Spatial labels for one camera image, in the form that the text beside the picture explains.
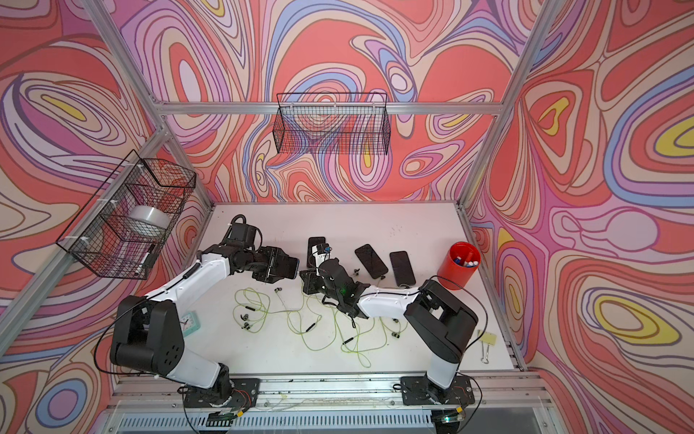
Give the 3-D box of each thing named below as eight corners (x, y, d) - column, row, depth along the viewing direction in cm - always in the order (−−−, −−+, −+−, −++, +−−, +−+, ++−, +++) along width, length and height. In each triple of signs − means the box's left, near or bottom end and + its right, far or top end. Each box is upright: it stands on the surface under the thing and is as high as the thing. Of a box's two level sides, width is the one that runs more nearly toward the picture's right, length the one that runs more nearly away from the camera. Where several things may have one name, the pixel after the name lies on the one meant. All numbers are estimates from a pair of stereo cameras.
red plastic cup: (440, 289, 95) (452, 269, 84) (434, 263, 102) (444, 241, 91) (471, 289, 95) (486, 269, 84) (462, 263, 102) (476, 241, 91)
